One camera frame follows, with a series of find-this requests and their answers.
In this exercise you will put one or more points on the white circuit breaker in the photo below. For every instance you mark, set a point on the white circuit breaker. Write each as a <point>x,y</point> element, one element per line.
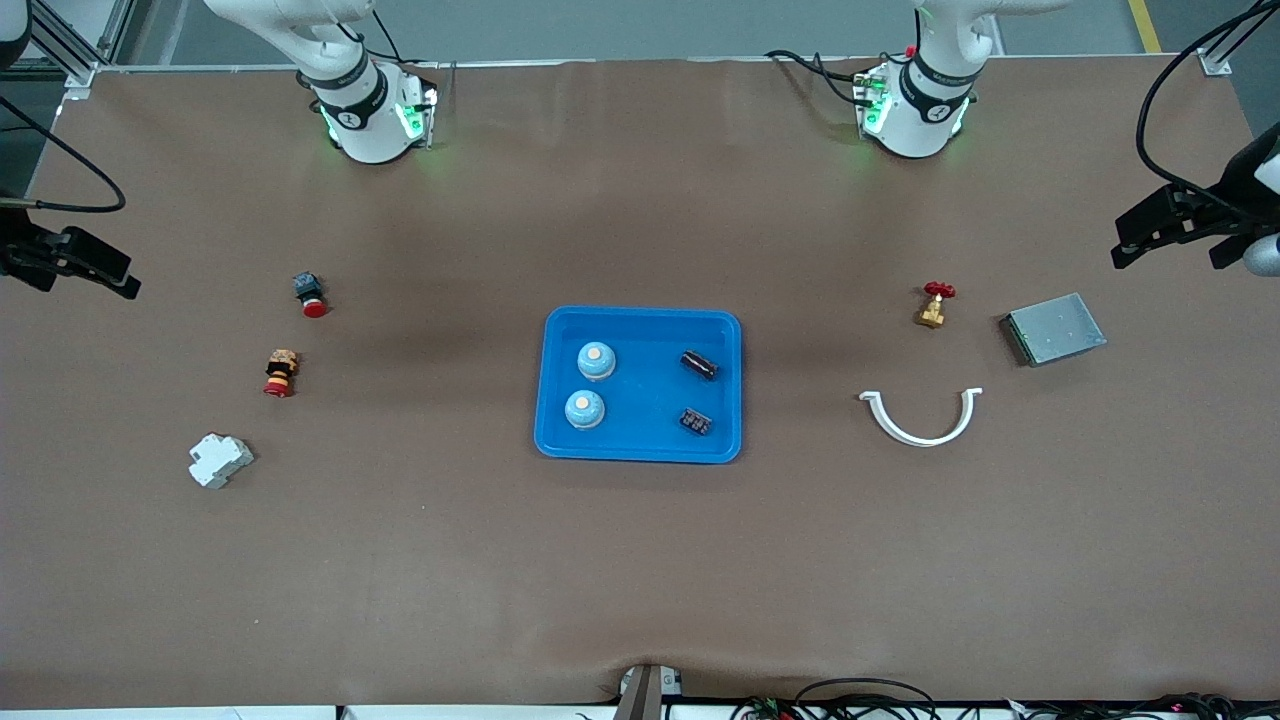
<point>220,460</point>

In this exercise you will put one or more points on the white half-round pipe clamp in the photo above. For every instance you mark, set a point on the white half-round pipe clamp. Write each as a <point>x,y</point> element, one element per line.
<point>915,438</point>

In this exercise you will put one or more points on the red yellow black push button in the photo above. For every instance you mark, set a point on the red yellow black push button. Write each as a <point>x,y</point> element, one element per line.
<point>281,375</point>

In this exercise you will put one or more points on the blue desk bell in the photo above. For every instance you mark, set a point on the blue desk bell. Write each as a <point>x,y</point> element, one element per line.
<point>596,365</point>
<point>585,412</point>

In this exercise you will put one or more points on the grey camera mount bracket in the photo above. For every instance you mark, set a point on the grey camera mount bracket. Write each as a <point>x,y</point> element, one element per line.
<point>645,695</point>

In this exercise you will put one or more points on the brown table cover sheet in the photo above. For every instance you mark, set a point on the brown table cover sheet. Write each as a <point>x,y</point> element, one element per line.
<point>640,560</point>

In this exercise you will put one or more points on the dark electrolytic capacitor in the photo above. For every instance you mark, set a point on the dark electrolytic capacitor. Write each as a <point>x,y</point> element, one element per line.
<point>696,422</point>
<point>699,365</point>

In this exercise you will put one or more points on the aluminium frame post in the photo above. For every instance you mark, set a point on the aluminium frame post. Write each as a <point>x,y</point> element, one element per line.
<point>78,85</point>
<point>1215,62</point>

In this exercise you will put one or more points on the red button black switch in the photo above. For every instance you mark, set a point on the red button black switch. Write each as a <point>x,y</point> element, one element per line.
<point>312,300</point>

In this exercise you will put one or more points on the grey metal box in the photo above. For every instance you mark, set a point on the grey metal box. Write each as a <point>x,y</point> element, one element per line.
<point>1060,330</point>

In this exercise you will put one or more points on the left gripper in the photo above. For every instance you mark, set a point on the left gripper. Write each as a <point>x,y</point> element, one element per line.
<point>1222,213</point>

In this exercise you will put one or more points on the blue plastic tray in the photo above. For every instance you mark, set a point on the blue plastic tray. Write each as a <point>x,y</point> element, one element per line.
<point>640,385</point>

